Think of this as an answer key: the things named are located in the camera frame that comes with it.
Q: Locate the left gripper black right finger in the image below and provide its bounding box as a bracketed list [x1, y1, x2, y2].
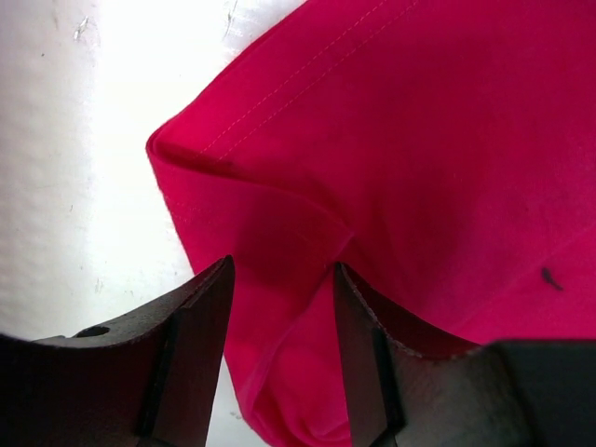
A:
[333, 264, 595, 446]

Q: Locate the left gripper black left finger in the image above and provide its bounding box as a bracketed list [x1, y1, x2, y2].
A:
[1, 257, 235, 446]

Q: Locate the crimson red t shirt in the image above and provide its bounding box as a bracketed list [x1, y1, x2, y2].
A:
[147, 1, 595, 446]

